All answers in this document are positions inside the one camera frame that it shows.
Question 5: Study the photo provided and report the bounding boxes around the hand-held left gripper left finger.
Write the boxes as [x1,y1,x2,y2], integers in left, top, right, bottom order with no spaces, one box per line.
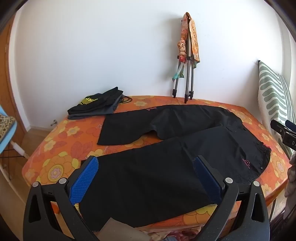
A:
[23,156,100,241]

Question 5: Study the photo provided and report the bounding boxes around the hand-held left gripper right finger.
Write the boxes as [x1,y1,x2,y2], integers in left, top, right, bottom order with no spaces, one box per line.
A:
[190,155,270,241]

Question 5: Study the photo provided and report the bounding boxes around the black track pants pink logo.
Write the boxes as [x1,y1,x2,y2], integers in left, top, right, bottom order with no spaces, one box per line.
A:
[79,104,272,231]

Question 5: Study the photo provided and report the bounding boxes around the green white striped pillow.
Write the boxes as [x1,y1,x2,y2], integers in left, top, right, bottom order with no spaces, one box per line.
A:
[258,60,296,160]

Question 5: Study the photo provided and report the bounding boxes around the orange floral bedsheet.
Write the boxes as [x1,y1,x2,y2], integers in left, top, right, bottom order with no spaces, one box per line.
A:
[22,95,292,241]

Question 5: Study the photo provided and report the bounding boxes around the grey flat cloth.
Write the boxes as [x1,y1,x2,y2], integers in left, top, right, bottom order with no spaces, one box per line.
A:
[98,218,151,241]

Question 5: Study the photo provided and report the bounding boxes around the black folded garment yellow print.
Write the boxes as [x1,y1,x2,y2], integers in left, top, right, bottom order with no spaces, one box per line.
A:
[68,87,125,114]

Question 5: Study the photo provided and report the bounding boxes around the light blue chair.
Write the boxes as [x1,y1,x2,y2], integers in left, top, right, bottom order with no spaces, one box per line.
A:
[0,105,30,183]

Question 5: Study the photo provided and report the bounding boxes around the leopard print cushion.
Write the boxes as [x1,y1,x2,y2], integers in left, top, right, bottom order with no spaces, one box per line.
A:
[0,115,16,142]

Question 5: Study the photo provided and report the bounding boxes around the grey tripod with colourful scarf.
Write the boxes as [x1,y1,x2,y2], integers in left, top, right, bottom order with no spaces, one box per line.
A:
[171,12,201,103]

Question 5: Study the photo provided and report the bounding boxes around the wooden door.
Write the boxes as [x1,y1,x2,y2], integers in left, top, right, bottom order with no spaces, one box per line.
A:
[0,21,28,149]

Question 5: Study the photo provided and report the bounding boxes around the colourful knotted scarf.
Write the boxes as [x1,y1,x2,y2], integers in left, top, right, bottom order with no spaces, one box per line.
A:
[171,39,188,82]

